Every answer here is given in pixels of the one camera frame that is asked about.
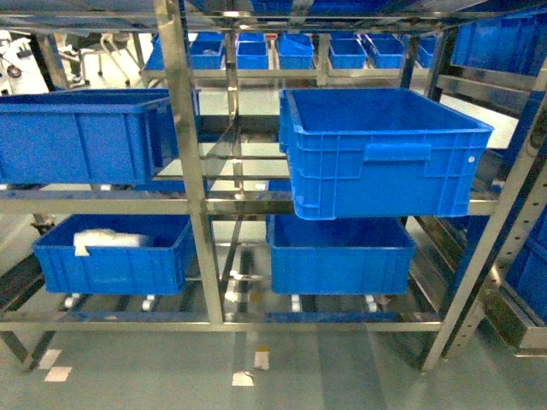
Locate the stainless steel shelf rack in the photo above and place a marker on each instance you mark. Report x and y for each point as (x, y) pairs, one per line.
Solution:
(477, 289)

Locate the large blue shelf crate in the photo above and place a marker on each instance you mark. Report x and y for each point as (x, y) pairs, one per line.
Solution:
(378, 152)

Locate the blue crate lower right shelf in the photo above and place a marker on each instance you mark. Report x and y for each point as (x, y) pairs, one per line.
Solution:
(339, 257)

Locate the blue crate shelf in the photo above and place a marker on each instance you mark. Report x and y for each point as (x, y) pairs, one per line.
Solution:
(156, 267)
(104, 136)
(339, 257)

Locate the blue crate lower left shelf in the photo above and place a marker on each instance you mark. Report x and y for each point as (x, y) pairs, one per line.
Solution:
(156, 267)

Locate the blue crate upper left shelf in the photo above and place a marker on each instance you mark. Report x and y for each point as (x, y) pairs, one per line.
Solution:
(104, 136)

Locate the white foam piece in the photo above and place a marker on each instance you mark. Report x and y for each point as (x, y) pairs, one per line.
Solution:
(108, 238)

